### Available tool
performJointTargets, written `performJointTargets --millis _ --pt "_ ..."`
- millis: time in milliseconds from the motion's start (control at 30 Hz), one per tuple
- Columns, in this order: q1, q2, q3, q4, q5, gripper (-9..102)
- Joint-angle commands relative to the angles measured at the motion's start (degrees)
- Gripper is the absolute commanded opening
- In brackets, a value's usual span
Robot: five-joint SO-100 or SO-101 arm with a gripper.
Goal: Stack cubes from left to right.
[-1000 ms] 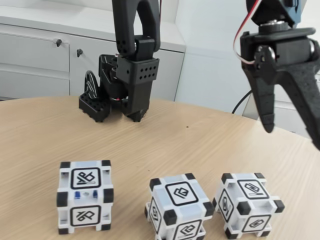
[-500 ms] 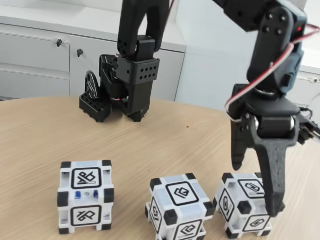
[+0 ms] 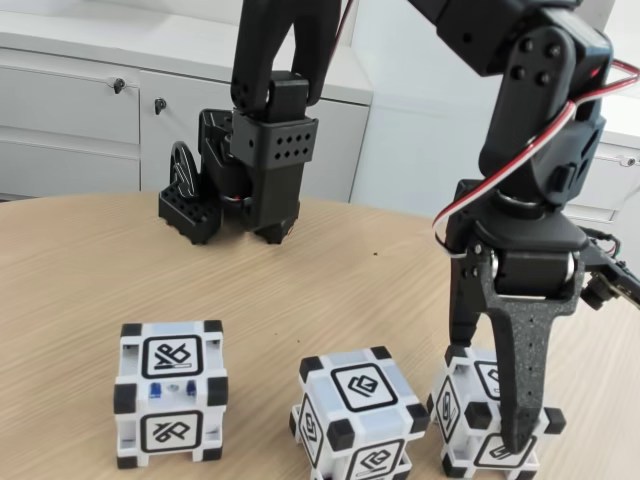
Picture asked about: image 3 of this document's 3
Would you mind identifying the white black-cornered marker cube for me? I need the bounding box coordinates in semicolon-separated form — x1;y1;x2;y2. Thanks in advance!
288;346;431;480
425;344;569;476

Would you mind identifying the white cube with blue LEDs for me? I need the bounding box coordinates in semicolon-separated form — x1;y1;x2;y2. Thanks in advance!
113;319;230;470

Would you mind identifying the white drawer cabinet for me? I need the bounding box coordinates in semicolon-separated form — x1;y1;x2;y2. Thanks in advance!
564;124;640;226

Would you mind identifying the black perforated clamp block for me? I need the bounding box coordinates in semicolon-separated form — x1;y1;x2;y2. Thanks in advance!
157;142;224;246

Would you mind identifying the long white cabinet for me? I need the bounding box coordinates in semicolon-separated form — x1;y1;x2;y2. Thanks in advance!
0;12;374;204

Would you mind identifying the camera module on black mount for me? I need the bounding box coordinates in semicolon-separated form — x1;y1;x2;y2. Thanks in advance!
579;227;640;311

